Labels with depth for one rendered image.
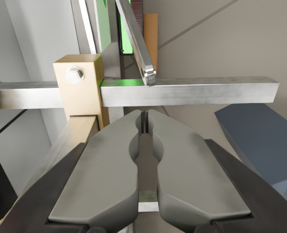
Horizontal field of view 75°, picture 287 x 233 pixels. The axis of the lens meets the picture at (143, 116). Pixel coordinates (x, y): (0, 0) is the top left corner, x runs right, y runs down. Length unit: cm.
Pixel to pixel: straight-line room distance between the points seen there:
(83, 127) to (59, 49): 29
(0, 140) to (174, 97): 35
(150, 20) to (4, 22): 66
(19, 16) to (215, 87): 43
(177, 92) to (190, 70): 91
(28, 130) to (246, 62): 113
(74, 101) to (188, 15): 92
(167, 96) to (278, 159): 76
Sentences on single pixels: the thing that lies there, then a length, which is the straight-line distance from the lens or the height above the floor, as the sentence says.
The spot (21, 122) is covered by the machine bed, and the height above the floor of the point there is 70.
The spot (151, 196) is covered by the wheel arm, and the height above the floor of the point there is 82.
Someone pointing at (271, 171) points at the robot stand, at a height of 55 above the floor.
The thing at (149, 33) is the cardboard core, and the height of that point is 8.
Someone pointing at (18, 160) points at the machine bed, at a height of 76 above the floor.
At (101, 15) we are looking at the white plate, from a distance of 31.
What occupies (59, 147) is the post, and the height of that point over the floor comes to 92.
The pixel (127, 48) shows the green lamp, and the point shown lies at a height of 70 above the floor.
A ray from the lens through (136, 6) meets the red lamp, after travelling 38.
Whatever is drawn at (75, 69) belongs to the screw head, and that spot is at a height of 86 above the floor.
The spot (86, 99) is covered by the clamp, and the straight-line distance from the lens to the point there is 26.
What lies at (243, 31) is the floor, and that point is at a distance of 122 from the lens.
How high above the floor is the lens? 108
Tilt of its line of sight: 61 degrees down
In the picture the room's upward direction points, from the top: 178 degrees clockwise
